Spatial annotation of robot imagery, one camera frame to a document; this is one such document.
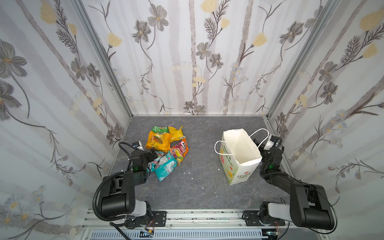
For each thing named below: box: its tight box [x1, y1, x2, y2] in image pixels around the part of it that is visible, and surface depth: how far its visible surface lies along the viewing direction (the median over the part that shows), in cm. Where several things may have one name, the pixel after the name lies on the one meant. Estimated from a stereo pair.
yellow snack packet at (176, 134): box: [168, 125, 187, 143], surface depth 106 cm
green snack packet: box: [152, 125, 169, 134], surface depth 110 cm
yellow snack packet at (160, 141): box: [145, 131, 171, 153], surface depth 98 cm
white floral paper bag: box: [214, 128, 270, 185], surface depth 76 cm
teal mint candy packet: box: [147, 157, 161, 173], surface depth 88 cm
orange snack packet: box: [170, 138, 189, 166], surface depth 95 cm
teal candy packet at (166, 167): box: [155, 151, 177, 182], surface depth 90 cm
